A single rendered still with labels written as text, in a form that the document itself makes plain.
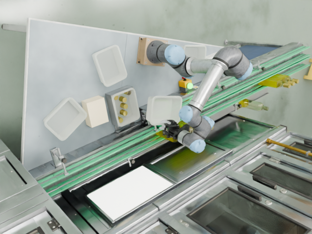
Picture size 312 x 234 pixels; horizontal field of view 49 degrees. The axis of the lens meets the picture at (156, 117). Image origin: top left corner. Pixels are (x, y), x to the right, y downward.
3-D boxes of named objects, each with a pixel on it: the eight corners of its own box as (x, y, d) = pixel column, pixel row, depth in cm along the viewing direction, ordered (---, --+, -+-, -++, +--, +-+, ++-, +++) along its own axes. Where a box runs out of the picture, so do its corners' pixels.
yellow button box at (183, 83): (178, 89, 254) (185, 91, 248) (177, 80, 251) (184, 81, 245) (186, 87, 258) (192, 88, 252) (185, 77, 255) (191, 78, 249)
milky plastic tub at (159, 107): (145, 93, 200) (153, 95, 193) (173, 94, 213) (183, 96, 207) (141, 122, 203) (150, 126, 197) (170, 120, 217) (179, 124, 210)
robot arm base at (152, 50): (146, 40, 217) (154, 41, 209) (165, 39, 225) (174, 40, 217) (146, 64, 221) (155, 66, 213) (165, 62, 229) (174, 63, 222)
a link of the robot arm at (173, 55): (163, 39, 212) (177, 41, 202) (176, 51, 220) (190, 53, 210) (153, 55, 211) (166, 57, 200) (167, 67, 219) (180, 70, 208)
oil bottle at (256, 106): (238, 106, 280) (265, 113, 260) (238, 100, 278) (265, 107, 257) (243, 104, 283) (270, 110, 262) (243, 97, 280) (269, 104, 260)
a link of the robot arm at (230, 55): (234, 36, 171) (186, 120, 166) (245, 49, 178) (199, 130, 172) (218, 35, 180) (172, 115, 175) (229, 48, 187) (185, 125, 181)
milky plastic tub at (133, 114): (112, 125, 226) (119, 128, 219) (104, 93, 217) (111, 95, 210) (133, 115, 234) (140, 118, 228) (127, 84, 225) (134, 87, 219)
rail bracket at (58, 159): (51, 165, 203) (66, 179, 186) (42, 140, 196) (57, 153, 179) (58, 162, 205) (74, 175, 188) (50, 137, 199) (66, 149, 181)
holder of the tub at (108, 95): (113, 131, 228) (120, 134, 222) (104, 93, 217) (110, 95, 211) (134, 122, 237) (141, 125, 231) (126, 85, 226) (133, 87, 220)
